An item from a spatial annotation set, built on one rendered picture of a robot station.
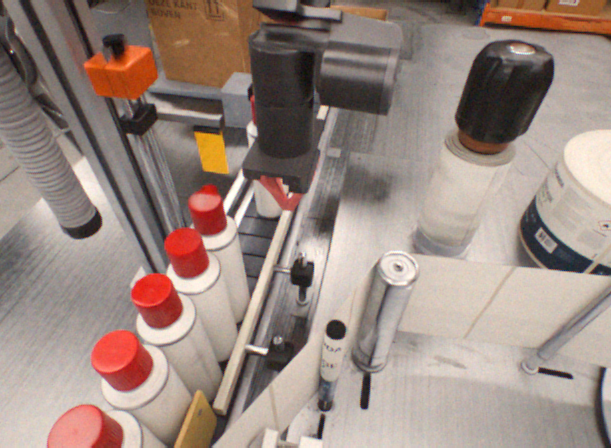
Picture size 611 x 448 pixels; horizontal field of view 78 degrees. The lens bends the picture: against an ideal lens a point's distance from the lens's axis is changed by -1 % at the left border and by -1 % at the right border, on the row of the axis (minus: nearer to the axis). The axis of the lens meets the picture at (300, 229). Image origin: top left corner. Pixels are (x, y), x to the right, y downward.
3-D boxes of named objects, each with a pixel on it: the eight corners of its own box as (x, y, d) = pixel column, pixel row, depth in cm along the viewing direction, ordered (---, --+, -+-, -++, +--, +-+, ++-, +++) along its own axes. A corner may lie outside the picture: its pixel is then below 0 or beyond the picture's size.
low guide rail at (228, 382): (225, 415, 41) (223, 410, 40) (215, 413, 41) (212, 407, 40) (353, 34, 111) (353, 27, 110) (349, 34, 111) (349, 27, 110)
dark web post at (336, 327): (331, 414, 43) (345, 339, 29) (315, 410, 43) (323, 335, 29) (333, 398, 44) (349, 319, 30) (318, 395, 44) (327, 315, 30)
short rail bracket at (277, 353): (290, 393, 49) (288, 354, 40) (244, 382, 50) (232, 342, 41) (296, 369, 51) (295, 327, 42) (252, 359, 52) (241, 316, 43)
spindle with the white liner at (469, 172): (471, 267, 56) (581, 72, 34) (410, 256, 58) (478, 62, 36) (467, 224, 62) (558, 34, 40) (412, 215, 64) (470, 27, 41)
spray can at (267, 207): (282, 222, 63) (277, 110, 47) (252, 217, 63) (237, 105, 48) (290, 200, 66) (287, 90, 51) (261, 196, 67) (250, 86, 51)
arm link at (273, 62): (261, 9, 33) (235, 34, 29) (338, 18, 32) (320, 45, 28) (266, 83, 38) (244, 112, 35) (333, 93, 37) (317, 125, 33)
